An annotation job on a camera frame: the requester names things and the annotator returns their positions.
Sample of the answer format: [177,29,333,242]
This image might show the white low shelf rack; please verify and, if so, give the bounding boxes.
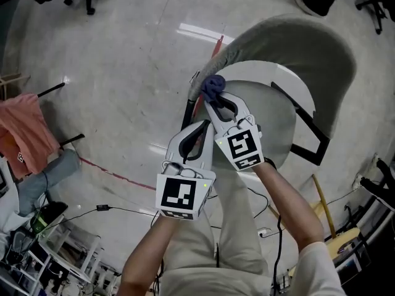
[9,220,104,296]

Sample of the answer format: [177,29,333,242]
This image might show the yellow wooden stool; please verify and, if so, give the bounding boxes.
[268,173,362,258]

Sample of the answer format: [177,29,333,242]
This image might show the dark blue wiping cloth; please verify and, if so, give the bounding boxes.
[199,75,228,104]

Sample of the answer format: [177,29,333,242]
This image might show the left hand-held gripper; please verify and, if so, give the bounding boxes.
[155,119,217,221]

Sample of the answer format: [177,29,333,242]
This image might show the red floor tape strip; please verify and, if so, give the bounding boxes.
[212,35,225,57]

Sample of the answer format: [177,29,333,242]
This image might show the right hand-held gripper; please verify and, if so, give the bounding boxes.
[203,92,265,172]

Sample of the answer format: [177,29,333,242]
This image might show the person's cream shirt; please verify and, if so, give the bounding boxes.
[156,241,346,296]

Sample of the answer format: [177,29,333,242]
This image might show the pink garment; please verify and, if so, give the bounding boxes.
[0,92,61,180]

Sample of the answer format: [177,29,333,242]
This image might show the thick black cable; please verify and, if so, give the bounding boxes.
[273,216,284,296]

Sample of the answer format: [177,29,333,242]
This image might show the wooden stool frame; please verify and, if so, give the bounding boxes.
[0,73,31,102]

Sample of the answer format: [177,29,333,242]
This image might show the black garment rack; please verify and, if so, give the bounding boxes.
[36,81,86,149]

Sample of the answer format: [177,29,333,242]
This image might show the person's right forearm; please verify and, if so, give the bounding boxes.
[254,162,325,252]

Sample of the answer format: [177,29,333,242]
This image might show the person's beige trousers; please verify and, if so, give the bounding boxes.
[163,165,269,277]

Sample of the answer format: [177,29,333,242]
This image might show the person's left forearm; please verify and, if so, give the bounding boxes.
[118,216,178,296]

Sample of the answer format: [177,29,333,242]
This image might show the grey-green armchair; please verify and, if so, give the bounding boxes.
[181,13,358,167]

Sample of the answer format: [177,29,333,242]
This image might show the black power adapter with cable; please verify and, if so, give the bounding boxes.
[63,203,158,224]

